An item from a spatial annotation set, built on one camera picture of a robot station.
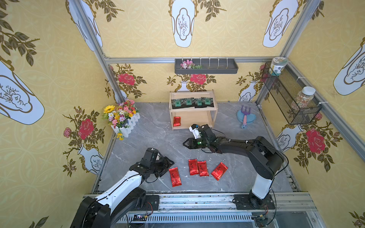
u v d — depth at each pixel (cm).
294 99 70
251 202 65
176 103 92
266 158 48
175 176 81
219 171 84
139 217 73
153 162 69
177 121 106
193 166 84
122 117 90
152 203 73
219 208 73
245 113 113
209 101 92
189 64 88
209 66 92
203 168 84
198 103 92
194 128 84
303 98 65
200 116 107
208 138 73
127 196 55
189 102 92
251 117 111
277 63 85
